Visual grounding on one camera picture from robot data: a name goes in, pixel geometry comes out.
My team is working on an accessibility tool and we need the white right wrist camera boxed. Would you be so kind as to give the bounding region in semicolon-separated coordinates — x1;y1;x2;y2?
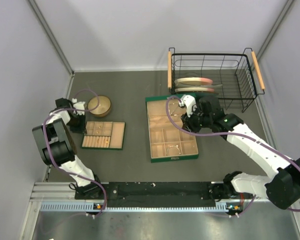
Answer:
178;94;197;118

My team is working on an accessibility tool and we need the grey slotted cable duct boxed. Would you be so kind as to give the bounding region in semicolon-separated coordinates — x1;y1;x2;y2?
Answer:
40;201;241;213

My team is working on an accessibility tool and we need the green jewelry tray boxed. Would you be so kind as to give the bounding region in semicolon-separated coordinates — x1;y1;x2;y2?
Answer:
81;121;126;150

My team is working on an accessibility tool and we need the tan ceramic bowl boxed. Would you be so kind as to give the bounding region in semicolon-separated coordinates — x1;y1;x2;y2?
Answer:
87;95;112;118

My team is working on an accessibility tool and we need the purple cable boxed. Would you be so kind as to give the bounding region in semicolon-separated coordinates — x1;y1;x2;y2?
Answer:
164;95;300;218
43;89;108;217

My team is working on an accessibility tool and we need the black wire dish rack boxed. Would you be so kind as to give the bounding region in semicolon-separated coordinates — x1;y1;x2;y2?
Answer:
167;47;266;112

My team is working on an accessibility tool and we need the silver necklace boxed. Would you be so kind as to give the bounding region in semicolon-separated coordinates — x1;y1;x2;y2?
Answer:
167;99;185;117

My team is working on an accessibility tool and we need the green jewelry box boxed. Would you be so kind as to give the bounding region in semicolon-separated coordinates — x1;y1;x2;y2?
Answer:
145;95;199;163

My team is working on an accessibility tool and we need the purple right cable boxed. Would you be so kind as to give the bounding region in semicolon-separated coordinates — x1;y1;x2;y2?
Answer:
164;95;300;218

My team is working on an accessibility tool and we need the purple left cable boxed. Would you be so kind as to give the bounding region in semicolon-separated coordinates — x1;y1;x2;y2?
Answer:
43;89;108;217

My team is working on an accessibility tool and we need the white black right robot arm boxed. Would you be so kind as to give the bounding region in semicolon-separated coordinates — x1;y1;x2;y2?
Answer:
179;94;300;210

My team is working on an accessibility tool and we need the silver bracelet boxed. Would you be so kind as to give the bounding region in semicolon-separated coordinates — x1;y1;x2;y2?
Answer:
165;144;182;156

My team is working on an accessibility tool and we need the cream pink plate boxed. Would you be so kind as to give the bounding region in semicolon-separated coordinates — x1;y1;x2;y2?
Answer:
174;87;215;93
174;77;213;86

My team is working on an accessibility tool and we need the dark green plate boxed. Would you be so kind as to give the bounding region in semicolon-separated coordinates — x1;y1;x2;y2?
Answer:
196;91;219;96

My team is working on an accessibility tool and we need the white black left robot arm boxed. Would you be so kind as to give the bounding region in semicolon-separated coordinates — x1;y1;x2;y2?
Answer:
32;98;104;200

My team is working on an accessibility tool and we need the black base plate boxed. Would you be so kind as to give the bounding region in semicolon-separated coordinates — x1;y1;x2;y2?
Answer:
74;181;241;207

